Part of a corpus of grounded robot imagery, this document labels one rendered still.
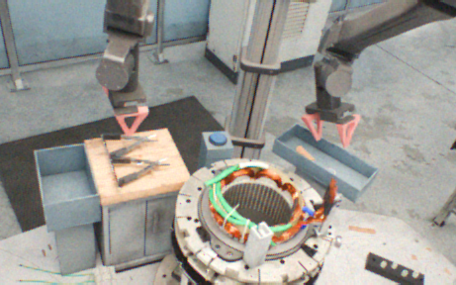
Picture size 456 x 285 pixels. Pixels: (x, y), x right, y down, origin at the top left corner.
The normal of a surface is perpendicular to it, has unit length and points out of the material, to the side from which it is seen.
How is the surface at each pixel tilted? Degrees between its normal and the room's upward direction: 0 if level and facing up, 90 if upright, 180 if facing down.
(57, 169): 90
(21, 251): 0
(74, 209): 90
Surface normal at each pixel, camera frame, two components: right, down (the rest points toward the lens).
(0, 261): 0.14, -0.76
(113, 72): -0.05, 0.65
